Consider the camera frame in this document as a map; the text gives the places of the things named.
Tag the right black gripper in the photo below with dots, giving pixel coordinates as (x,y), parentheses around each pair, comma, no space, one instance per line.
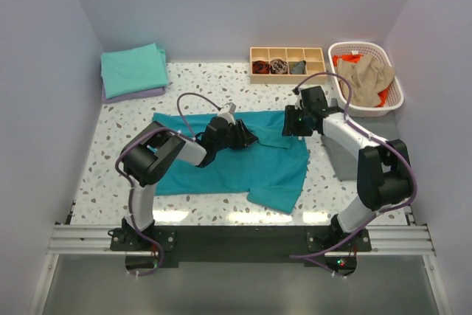
(290,127)

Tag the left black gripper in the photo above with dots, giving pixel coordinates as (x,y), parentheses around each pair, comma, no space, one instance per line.
(243,137)

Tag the teal t shirt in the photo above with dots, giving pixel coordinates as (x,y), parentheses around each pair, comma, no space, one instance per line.
(271,171)

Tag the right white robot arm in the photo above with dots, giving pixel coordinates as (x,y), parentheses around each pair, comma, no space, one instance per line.
(384,176)

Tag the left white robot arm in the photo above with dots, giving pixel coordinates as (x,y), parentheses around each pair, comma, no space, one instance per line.
(145,159)

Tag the grey rolled sock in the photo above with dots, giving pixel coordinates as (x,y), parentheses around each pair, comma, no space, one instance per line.
(297,68)

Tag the brown white rolled sock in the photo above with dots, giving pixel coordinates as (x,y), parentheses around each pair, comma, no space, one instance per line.
(278,66)

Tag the wooden compartment tray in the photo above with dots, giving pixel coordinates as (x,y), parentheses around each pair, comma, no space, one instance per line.
(314,57)

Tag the red black rolled sock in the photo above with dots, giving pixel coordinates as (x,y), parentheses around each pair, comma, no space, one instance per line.
(261,67)

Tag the beige t shirt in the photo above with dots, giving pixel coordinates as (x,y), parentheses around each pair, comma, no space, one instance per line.
(365,79)

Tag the orange t shirt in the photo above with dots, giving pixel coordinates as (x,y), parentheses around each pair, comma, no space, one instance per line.
(346,59)

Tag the folded grey t shirt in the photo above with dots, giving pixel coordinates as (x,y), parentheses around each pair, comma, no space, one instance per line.
(345,165)

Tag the folded lavender t shirt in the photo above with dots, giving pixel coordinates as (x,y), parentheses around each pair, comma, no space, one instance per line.
(134,95)

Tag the white laundry basket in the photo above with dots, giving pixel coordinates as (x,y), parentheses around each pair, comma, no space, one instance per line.
(394,99)

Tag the folded mint t shirt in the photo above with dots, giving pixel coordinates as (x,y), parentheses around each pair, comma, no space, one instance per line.
(132,71)

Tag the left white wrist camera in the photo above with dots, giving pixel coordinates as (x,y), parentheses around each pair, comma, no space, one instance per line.
(227,113)

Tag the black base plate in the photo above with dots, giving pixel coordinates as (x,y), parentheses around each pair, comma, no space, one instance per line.
(168,246)

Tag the aluminium rail frame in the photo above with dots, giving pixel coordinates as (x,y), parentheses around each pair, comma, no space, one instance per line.
(384,239)

